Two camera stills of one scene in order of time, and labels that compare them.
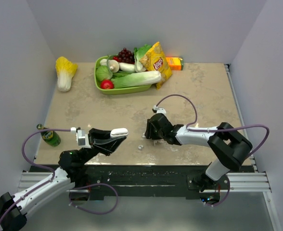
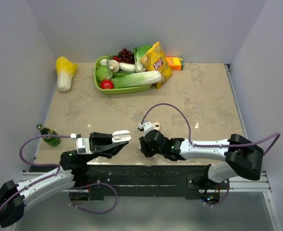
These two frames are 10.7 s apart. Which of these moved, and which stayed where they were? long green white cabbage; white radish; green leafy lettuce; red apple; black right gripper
Moved: black right gripper
Stayed: white radish; green leafy lettuce; long green white cabbage; red apple
